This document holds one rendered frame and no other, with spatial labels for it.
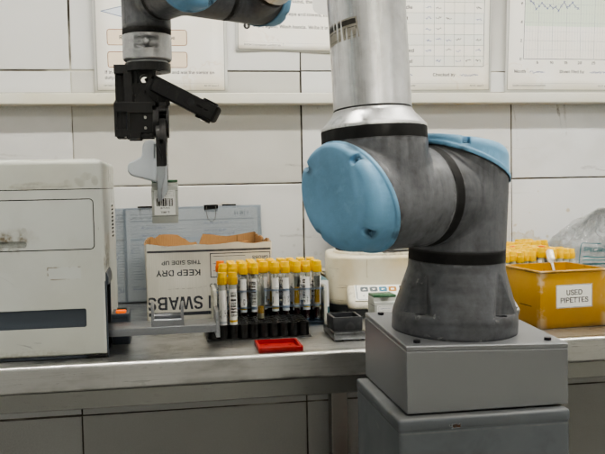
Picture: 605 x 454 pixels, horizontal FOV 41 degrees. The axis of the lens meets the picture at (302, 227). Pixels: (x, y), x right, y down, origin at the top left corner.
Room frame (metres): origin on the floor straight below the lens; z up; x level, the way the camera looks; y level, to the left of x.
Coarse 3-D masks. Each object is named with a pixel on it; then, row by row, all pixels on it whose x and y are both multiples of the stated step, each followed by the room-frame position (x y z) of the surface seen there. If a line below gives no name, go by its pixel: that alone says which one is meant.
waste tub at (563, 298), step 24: (528, 264) 1.51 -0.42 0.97; (576, 264) 1.49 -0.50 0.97; (528, 288) 1.41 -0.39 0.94; (552, 288) 1.38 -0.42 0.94; (576, 288) 1.39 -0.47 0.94; (600, 288) 1.40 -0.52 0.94; (528, 312) 1.41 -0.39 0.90; (552, 312) 1.38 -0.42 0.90; (576, 312) 1.39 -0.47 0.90; (600, 312) 1.40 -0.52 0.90
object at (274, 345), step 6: (258, 342) 1.29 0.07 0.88; (264, 342) 1.29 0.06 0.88; (270, 342) 1.29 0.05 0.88; (276, 342) 1.30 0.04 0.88; (282, 342) 1.30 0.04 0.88; (288, 342) 1.30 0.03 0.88; (294, 342) 1.29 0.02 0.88; (258, 348) 1.23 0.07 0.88; (264, 348) 1.23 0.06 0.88; (270, 348) 1.23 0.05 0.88; (276, 348) 1.23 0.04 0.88; (282, 348) 1.23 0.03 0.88; (288, 348) 1.23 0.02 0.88; (294, 348) 1.24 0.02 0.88; (300, 348) 1.24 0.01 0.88
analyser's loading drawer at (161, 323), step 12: (216, 312) 1.26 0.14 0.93; (108, 324) 1.28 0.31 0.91; (120, 324) 1.28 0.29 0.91; (132, 324) 1.27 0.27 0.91; (144, 324) 1.27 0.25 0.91; (156, 324) 1.25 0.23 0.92; (168, 324) 1.25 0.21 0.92; (180, 324) 1.25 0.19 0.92; (192, 324) 1.26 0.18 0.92; (204, 324) 1.26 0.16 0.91; (216, 324) 1.26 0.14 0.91; (120, 336) 1.24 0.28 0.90; (216, 336) 1.26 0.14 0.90
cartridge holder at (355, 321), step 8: (344, 312) 1.38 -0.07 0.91; (352, 312) 1.38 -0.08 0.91; (328, 320) 1.37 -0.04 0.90; (336, 320) 1.33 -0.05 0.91; (344, 320) 1.33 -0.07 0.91; (352, 320) 1.33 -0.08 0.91; (360, 320) 1.33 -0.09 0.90; (328, 328) 1.36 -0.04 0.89; (336, 328) 1.33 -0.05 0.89; (344, 328) 1.33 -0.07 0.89; (352, 328) 1.33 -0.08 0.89; (360, 328) 1.33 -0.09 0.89; (336, 336) 1.31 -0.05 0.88; (344, 336) 1.31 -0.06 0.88; (352, 336) 1.31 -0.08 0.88; (360, 336) 1.31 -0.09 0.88
